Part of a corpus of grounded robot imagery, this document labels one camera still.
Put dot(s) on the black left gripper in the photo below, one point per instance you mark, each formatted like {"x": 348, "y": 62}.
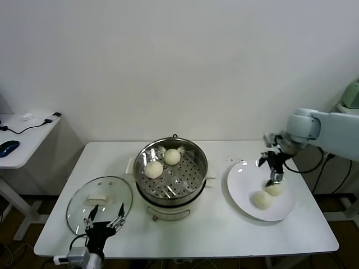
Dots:
{"x": 99, "y": 232}

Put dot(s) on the white round plate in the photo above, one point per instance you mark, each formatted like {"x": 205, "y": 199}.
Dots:
{"x": 238, "y": 182}

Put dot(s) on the small white case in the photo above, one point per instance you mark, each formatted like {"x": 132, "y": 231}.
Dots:
{"x": 28, "y": 116}

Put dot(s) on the white electric cooker base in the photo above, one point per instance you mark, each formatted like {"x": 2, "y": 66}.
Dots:
{"x": 168, "y": 210}

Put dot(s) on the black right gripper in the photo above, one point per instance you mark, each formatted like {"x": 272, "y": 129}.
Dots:
{"x": 277, "y": 162}

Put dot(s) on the white steamed baozi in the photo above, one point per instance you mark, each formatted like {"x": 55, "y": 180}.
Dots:
{"x": 275, "y": 191}
{"x": 172, "y": 157}
{"x": 261, "y": 200}
{"x": 153, "y": 170}

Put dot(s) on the blue computer mouse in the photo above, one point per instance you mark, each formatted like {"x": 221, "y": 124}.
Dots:
{"x": 9, "y": 147}

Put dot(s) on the stainless steel steamer basket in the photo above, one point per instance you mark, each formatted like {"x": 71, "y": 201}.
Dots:
{"x": 190, "y": 168}

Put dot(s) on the white desk with appliance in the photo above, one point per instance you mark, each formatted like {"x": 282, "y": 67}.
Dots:
{"x": 343, "y": 107}

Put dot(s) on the pale green appliance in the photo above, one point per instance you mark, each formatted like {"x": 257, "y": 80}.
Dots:
{"x": 352, "y": 95}

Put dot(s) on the white side desk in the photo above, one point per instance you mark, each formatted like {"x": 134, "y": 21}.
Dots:
{"x": 31, "y": 140}

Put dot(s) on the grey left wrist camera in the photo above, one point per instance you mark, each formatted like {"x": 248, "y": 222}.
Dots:
{"x": 78, "y": 254}

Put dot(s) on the round glass pot lid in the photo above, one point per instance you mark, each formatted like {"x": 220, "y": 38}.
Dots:
{"x": 98, "y": 187}

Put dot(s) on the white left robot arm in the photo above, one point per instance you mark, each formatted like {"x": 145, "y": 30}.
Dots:
{"x": 96, "y": 260}

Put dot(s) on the dark crumbs scatter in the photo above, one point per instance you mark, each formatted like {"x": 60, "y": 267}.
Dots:
{"x": 231, "y": 160}

